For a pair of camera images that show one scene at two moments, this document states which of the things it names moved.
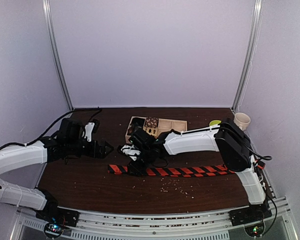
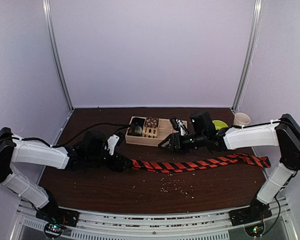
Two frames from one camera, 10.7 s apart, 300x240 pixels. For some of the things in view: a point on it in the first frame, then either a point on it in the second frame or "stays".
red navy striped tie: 173,171 → 174,165
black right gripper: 137,170 → 175,138
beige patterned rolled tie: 153,131 stays
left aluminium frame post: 55,54 stays
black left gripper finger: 107,150 → 128,165
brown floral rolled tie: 151,122 stays
